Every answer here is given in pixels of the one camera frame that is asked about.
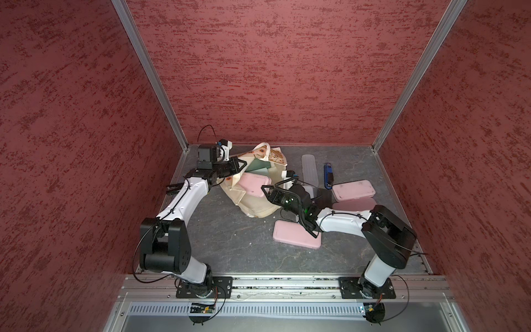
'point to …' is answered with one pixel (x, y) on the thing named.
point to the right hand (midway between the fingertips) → (262, 191)
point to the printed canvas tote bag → (263, 151)
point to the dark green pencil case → (258, 164)
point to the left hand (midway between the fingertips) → (245, 166)
